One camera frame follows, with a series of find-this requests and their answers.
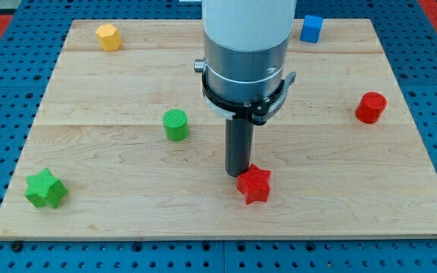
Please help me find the yellow hexagon block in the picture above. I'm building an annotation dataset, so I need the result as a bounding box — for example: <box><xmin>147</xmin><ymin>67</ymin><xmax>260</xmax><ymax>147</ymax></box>
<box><xmin>95</xmin><ymin>24</ymin><xmax>121</xmax><ymax>52</ymax></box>

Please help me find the green cylinder block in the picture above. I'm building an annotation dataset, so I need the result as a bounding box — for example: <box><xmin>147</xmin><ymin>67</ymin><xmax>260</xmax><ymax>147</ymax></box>
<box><xmin>162</xmin><ymin>108</ymin><xmax>189</xmax><ymax>142</ymax></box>

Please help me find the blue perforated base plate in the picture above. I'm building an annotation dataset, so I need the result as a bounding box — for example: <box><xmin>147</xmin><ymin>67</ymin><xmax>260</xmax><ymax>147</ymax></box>
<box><xmin>0</xmin><ymin>0</ymin><xmax>437</xmax><ymax>272</ymax></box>

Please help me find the green star block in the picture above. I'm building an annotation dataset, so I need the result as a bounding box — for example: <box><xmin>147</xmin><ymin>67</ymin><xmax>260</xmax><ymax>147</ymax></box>
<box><xmin>24</xmin><ymin>168</ymin><xmax>68</xmax><ymax>209</ymax></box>

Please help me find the red star block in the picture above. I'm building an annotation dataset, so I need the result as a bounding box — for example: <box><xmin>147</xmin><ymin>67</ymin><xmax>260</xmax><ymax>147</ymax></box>
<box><xmin>237</xmin><ymin>164</ymin><xmax>272</xmax><ymax>205</ymax></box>

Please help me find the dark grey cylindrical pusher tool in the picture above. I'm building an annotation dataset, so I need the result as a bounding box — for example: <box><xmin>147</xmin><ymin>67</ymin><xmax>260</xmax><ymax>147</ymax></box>
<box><xmin>225</xmin><ymin>120</ymin><xmax>253</xmax><ymax>177</ymax></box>

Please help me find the blue cube block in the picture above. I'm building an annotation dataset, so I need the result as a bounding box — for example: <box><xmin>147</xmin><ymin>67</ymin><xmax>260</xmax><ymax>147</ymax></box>
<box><xmin>300</xmin><ymin>15</ymin><xmax>323</xmax><ymax>43</ymax></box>

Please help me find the red cylinder block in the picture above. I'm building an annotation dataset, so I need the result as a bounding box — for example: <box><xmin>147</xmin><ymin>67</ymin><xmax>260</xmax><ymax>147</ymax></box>
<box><xmin>355</xmin><ymin>92</ymin><xmax>387</xmax><ymax>124</ymax></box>

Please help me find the light wooden board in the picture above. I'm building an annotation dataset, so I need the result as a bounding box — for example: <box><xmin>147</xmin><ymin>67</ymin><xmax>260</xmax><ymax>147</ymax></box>
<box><xmin>0</xmin><ymin>19</ymin><xmax>437</xmax><ymax>241</ymax></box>

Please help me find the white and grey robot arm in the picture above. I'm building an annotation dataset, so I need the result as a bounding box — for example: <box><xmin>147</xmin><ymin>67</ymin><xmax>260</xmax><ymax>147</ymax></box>
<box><xmin>196</xmin><ymin>0</ymin><xmax>297</xmax><ymax>126</ymax></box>

